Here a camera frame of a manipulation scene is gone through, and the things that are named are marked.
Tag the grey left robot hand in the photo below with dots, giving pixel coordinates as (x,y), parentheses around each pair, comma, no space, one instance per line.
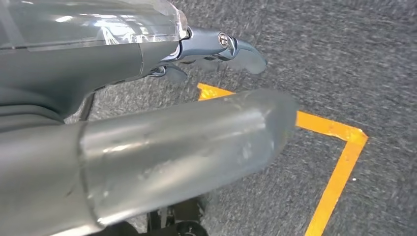
(97,65)

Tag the black left robot foot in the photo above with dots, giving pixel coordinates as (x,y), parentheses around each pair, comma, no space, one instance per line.
(189,228)

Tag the yellow floor tape square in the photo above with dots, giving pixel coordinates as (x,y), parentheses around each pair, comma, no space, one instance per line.
(325,127)

